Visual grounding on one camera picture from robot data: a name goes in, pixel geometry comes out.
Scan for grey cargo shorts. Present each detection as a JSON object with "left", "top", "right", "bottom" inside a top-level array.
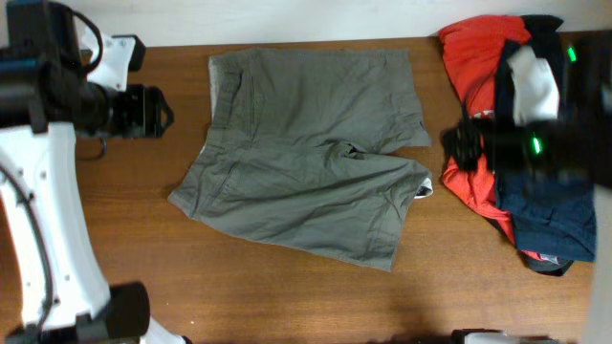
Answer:
[{"left": 169, "top": 48, "right": 433, "bottom": 270}]

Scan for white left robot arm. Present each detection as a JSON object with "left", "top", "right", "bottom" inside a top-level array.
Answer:
[{"left": 1, "top": 1, "right": 182, "bottom": 343}]

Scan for red t-shirt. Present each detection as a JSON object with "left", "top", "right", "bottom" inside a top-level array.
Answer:
[{"left": 439, "top": 15, "right": 532, "bottom": 242}]

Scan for navy blue garment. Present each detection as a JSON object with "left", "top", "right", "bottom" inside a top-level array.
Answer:
[{"left": 494, "top": 15, "right": 597, "bottom": 262}]

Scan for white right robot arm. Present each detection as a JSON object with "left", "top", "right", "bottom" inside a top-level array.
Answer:
[{"left": 442, "top": 31, "right": 611, "bottom": 343}]

